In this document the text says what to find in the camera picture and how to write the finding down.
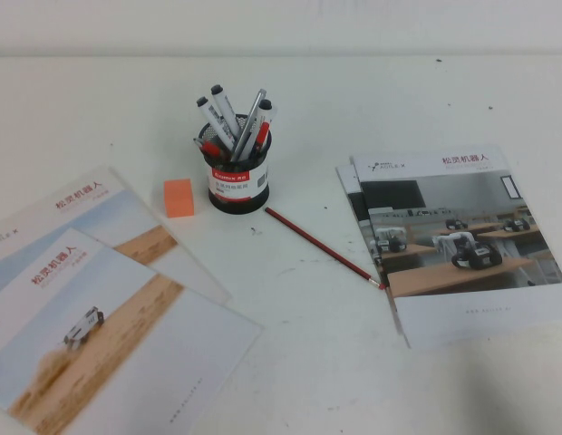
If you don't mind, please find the silver pen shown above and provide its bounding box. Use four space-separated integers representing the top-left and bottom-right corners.
228 88 268 163

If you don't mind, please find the black mesh pen holder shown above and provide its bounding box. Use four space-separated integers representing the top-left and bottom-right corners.
198 118 273 212

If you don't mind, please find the red pencil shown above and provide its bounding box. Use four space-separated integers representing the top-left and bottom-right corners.
264 206 388 290

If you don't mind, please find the classroom robot brochure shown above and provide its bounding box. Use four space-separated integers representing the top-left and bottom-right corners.
349 144 562 350
334 156 412 349

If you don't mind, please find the red-capped marker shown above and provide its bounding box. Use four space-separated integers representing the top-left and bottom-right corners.
194 138 226 158
252 121 271 156

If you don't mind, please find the orange block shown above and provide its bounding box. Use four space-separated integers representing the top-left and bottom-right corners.
163 178 194 219

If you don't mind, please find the desert brochure with rover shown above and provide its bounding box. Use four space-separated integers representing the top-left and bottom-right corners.
0 227 264 435

